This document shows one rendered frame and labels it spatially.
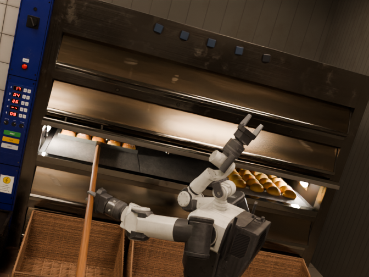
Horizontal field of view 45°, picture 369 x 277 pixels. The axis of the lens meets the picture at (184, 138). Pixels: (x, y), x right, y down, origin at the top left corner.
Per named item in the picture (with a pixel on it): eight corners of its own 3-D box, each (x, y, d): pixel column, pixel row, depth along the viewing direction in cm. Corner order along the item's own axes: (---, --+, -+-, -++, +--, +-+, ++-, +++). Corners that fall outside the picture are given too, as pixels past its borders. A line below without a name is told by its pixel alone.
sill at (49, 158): (37, 158, 262) (39, 151, 261) (312, 214, 298) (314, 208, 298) (35, 160, 257) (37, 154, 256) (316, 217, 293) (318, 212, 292)
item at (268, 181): (213, 159, 352) (216, 153, 351) (269, 172, 362) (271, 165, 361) (233, 187, 294) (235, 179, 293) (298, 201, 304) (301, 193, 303)
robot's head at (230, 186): (231, 202, 190) (238, 183, 188) (223, 208, 180) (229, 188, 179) (218, 197, 192) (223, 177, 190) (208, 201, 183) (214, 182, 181)
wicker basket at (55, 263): (22, 250, 267) (31, 208, 261) (115, 264, 279) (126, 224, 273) (5, 299, 221) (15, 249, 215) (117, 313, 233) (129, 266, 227)
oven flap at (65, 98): (46, 111, 250) (54, 77, 252) (331, 175, 286) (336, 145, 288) (46, 110, 246) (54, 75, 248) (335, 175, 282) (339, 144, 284)
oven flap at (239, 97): (56, 65, 244) (64, 31, 246) (344, 137, 280) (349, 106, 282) (55, 63, 240) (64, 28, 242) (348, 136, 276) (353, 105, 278)
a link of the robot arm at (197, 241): (179, 249, 173) (212, 254, 167) (169, 248, 165) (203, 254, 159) (183, 219, 175) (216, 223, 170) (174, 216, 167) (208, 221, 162)
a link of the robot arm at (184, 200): (193, 215, 230) (228, 216, 216) (176, 214, 220) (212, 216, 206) (193, 192, 232) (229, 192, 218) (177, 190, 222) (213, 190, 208)
